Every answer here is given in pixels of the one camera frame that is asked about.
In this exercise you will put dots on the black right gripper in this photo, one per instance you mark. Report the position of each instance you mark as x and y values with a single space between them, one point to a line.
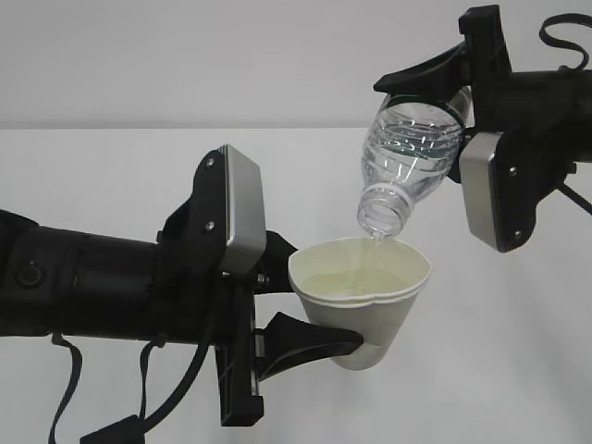
482 60

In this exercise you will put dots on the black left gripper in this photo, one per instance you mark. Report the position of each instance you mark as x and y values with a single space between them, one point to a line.
285 343

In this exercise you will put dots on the clear water bottle green label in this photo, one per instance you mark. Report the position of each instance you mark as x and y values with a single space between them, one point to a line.
408 150

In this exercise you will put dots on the white paper cup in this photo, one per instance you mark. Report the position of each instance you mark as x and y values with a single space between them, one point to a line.
363 285

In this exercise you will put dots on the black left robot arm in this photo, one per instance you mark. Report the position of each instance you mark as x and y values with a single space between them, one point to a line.
196 285

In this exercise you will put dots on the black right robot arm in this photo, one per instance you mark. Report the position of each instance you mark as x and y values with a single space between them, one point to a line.
531 128

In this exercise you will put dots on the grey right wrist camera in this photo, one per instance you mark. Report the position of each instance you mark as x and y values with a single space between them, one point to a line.
476 164

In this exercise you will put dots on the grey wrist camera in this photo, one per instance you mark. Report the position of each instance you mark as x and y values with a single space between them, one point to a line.
246 230
476 164

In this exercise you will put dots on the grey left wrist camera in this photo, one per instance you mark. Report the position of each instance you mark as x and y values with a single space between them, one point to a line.
246 230

